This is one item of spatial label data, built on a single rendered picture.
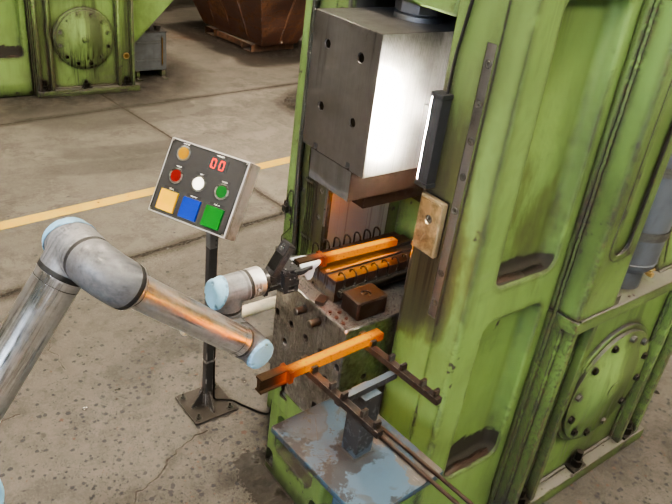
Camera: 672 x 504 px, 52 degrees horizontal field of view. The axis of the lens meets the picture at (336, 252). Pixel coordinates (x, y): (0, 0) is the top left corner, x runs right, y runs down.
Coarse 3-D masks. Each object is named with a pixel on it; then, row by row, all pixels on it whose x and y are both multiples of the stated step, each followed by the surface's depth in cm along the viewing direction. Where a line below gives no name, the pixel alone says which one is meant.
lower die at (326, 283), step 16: (368, 240) 244; (400, 240) 245; (384, 256) 232; (400, 256) 234; (320, 272) 221; (336, 272) 220; (352, 272) 221; (368, 272) 223; (384, 272) 228; (320, 288) 223; (336, 288) 217
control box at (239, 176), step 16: (176, 144) 248; (192, 144) 245; (176, 160) 247; (192, 160) 245; (208, 160) 242; (224, 160) 240; (240, 160) 238; (160, 176) 249; (192, 176) 244; (208, 176) 242; (224, 176) 240; (240, 176) 237; (256, 176) 243; (176, 192) 246; (192, 192) 244; (208, 192) 241; (240, 192) 237; (176, 208) 245; (224, 208) 238; (240, 208) 241; (192, 224) 242; (224, 224) 238; (240, 224) 244
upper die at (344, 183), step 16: (320, 160) 208; (320, 176) 209; (336, 176) 203; (352, 176) 198; (384, 176) 206; (400, 176) 210; (416, 176) 215; (336, 192) 205; (352, 192) 201; (368, 192) 205; (384, 192) 209
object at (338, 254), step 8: (376, 240) 231; (384, 240) 232; (392, 240) 233; (344, 248) 223; (352, 248) 224; (360, 248) 224; (368, 248) 226; (376, 248) 229; (384, 248) 231; (304, 256) 214; (312, 256) 215; (320, 256) 215; (328, 256) 217; (336, 256) 219; (344, 256) 221; (352, 256) 223; (296, 264) 211; (320, 264) 216
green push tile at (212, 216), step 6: (204, 210) 240; (210, 210) 239; (216, 210) 239; (222, 210) 238; (204, 216) 240; (210, 216) 239; (216, 216) 238; (222, 216) 238; (204, 222) 240; (210, 222) 239; (216, 222) 238; (216, 228) 238
